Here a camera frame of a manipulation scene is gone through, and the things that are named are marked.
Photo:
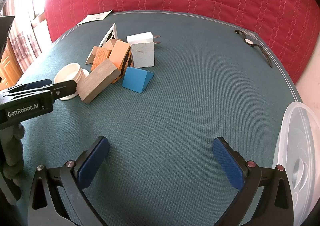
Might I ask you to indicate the wooden door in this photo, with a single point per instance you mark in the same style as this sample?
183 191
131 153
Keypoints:
8 70

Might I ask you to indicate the white wall charger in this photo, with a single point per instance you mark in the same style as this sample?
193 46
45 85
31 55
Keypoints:
140 37

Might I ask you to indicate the patterned curtain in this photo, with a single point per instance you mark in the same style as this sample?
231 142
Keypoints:
25 40

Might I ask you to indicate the paper leaflet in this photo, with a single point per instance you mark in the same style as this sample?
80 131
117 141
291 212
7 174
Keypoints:
96 17

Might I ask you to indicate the tan wooden triangle block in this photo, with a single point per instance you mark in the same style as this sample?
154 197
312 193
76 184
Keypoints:
91 57

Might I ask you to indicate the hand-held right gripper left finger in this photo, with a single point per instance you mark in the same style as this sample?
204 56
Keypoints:
93 163

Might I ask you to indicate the brown wooden block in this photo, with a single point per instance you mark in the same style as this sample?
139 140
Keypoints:
98 80

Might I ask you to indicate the black wristwatch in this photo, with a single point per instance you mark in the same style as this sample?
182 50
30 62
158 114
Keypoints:
250 41

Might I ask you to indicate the pale grey wooden cube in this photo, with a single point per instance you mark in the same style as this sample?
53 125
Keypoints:
142 54

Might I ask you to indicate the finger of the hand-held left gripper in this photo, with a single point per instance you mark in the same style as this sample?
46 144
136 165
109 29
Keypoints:
66 88
37 83

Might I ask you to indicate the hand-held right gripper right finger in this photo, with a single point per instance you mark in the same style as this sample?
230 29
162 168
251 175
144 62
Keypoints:
227 163

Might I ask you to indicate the clear plastic container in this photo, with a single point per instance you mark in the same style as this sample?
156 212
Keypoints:
297 155

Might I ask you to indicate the blue wooden wedge block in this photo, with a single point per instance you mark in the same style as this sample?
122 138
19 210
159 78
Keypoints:
136 79

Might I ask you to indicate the white black striped triangle block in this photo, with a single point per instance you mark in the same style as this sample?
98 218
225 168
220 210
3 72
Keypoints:
110 34

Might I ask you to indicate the orange textured wooden block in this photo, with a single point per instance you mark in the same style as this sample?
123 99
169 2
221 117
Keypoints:
100 58

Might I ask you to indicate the person's left hand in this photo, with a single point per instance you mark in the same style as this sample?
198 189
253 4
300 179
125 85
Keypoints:
15 153

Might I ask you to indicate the white plastic jar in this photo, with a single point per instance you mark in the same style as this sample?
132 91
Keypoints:
70 72

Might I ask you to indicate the orange black striped wooden block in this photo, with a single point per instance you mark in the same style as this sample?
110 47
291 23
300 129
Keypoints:
120 52

